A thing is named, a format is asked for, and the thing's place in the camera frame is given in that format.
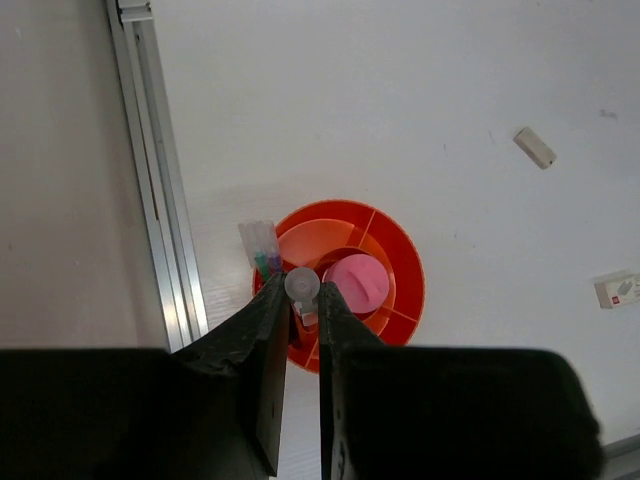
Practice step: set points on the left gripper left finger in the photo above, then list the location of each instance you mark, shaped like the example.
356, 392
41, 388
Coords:
212, 410

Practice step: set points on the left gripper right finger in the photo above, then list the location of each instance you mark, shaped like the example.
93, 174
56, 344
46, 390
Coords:
401, 412

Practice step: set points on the pink round container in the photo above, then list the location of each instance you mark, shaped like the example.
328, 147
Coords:
362, 281

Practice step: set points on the red pen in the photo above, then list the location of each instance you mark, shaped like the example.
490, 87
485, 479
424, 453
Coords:
302, 286

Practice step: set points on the green black pen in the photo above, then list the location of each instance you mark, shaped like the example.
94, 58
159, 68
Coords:
251, 234

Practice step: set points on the purple black pen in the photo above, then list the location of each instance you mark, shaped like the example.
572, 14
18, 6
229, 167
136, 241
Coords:
270, 246

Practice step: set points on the orange round pen holder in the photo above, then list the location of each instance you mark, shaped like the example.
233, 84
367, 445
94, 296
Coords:
322, 233

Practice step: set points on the staples box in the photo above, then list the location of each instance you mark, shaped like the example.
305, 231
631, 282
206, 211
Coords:
617, 290

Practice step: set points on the beige eraser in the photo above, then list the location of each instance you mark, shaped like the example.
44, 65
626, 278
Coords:
535, 148

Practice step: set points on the aluminium front rail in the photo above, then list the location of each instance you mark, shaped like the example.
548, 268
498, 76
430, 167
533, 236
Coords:
622, 459

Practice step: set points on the aluminium rail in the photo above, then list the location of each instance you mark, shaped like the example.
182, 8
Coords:
158, 171
622, 459

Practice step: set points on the aluminium left rail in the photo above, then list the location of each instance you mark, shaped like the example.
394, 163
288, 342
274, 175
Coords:
158, 171

